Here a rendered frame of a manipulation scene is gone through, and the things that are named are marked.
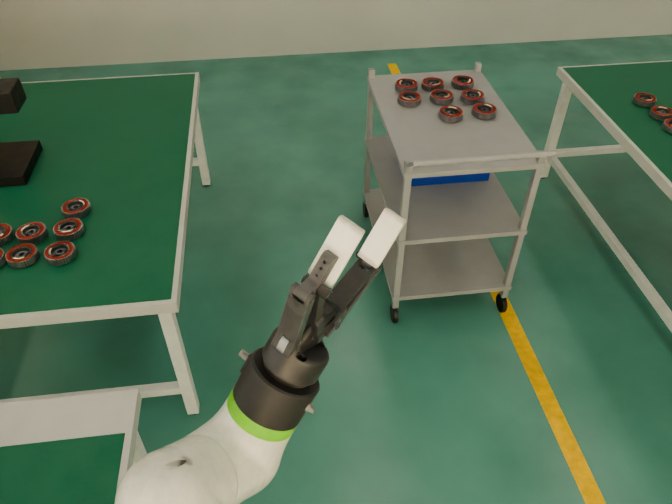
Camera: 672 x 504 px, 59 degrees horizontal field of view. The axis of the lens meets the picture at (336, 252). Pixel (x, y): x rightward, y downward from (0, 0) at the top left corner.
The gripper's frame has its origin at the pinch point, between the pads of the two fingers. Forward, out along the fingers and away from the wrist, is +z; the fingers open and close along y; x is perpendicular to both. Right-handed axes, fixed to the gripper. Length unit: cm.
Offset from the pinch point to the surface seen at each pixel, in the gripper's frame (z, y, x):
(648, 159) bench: 32, 253, 31
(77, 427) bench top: -115, 58, -61
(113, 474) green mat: -113, 53, -41
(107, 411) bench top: -110, 65, -58
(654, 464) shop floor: -71, 201, 101
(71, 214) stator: -98, 115, -142
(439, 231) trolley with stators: -40, 203, -26
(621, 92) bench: 58, 308, 1
